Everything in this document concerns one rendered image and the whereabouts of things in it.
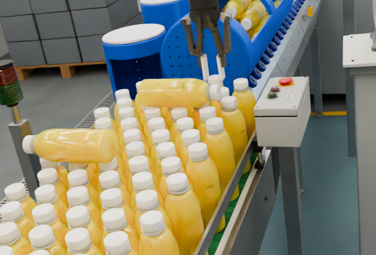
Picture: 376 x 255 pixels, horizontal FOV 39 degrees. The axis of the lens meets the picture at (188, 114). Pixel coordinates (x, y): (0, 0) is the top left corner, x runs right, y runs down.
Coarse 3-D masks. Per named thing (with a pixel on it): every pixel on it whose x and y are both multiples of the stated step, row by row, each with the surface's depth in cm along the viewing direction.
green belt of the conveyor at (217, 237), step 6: (252, 156) 143; (252, 162) 140; (246, 174) 135; (240, 180) 133; (246, 180) 133; (240, 186) 130; (240, 192) 128; (228, 204) 124; (234, 204) 124; (228, 210) 122; (228, 216) 119; (228, 222) 118; (216, 234) 114; (222, 234) 114; (216, 240) 112; (210, 246) 111; (216, 246) 110; (210, 252) 109
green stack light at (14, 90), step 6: (12, 84) 131; (18, 84) 133; (0, 90) 130; (6, 90) 130; (12, 90) 131; (18, 90) 132; (0, 96) 131; (6, 96) 131; (12, 96) 132; (18, 96) 133; (0, 102) 132; (6, 102) 132; (12, 102) 132
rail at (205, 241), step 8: (248, 144) 132; (248, 152) 131; (240, 160) 126; (240, 168) 124; (232, 176) 120; (240, 176) 124; (232, 184) 118; (224, 192) 114; (232, 192) 118; (224, 200) 112; (216, 208) 109; (224, 208) 112; (216, 216) 107; (208, 224) 104; (216, 224) 107; (208, 232) 102; (200, 240) 100; (208, 240) 102; (200, 248) 98
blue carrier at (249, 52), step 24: (264, 0) 191; (288, 0) 219; (192, 24) 159; (240, 24) 161; (264, 24) 181; (168, 48) 165; (216, 48) 160; (240, 48) 158; (264, 48) 181; (168, 72) 169; (192, 72) 166; (216, 72) 164; (240, 72) 161
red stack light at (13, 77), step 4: (8, 68) 129; (12, 68) 130; (0, 72) 128; (4, 72) 129; (8, 72) 129; (12, 72) 130; (16, 72) 132; (0, 76) 129; (4, 76) 129; (8, 76) 130; (12, 76) 130; (16, 76) 132; (0, 80) 129; (4, 80) 129; (8, 80) 130; (12, 80) 131; (16, 80) 132; (0, 84) 130; (4, 84) 130; (8, 84) 130
